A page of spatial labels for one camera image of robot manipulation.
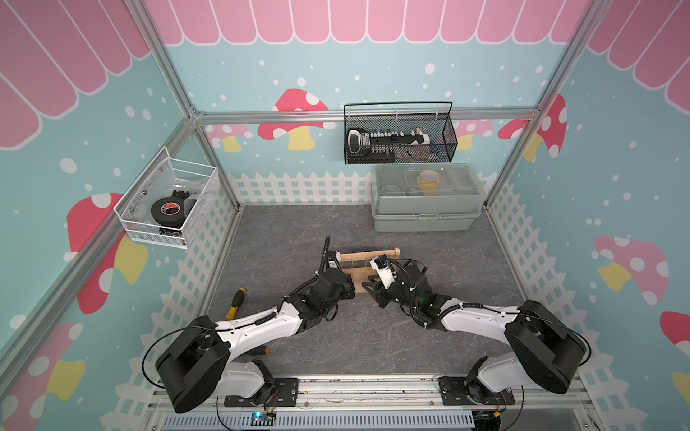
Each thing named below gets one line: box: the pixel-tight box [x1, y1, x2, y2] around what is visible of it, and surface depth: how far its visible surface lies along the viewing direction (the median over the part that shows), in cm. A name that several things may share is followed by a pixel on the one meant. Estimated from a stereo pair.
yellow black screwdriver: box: [226, 287, 248, 321], surface depth 93 cm
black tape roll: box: [150, 196, 186, 226], surface depth 71 cm
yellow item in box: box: [416, 168, 440, 190], surface depth 107 cm
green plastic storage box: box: [370, 163, 487, 233], surface depth 105 cm
